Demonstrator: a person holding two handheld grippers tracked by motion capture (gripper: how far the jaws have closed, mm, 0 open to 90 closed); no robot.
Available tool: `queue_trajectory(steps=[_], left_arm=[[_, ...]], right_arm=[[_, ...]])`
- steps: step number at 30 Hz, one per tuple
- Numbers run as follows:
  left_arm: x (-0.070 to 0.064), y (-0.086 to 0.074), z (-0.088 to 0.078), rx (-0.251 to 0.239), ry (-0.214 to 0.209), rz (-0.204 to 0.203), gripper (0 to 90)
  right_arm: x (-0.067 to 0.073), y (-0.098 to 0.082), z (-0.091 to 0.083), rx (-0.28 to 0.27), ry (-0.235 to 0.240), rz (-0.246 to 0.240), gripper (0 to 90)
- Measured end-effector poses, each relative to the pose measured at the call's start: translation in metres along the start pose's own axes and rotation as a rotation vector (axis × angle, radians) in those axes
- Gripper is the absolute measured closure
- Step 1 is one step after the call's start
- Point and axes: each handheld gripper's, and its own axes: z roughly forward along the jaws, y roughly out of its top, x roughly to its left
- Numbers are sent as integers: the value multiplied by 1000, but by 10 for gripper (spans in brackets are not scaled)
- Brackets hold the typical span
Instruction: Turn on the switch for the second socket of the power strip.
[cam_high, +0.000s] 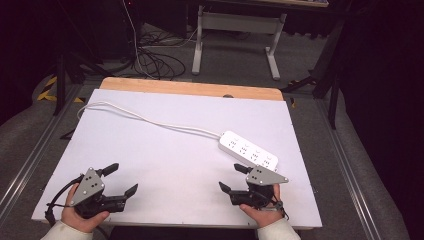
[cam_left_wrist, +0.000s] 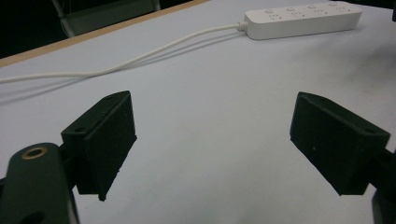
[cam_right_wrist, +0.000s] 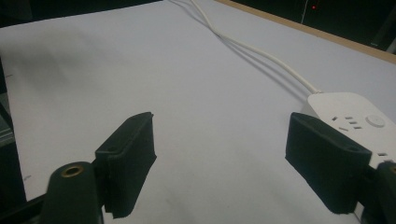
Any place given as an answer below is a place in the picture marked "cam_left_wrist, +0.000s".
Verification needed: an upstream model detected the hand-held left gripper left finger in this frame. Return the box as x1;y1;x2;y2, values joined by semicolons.
60;90;138;203

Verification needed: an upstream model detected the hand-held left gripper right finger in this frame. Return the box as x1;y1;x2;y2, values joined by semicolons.
289;91;391;197

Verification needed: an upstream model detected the grey metal stand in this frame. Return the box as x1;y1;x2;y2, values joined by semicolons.
50;0;162;39

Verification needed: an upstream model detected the white power strip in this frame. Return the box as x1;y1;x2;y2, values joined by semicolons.
243;0;364;41

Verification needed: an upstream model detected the white power strip cable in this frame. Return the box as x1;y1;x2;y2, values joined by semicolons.
0;21;249;85

